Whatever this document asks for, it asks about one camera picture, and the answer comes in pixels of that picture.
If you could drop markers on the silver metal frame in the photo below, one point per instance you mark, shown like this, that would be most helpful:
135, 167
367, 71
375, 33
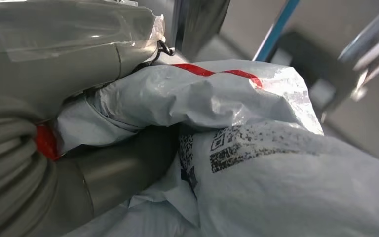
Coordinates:
369, 49

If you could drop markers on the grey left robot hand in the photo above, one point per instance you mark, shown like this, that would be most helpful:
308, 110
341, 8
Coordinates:
52, 52

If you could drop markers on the silver metal post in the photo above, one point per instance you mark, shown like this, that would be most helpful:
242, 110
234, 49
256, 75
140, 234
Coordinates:
199, 23

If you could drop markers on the blue bar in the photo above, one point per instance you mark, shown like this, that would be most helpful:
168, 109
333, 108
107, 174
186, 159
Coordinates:
276, 29

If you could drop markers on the white package with red print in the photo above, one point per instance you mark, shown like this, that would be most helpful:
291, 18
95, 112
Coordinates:
274, 189

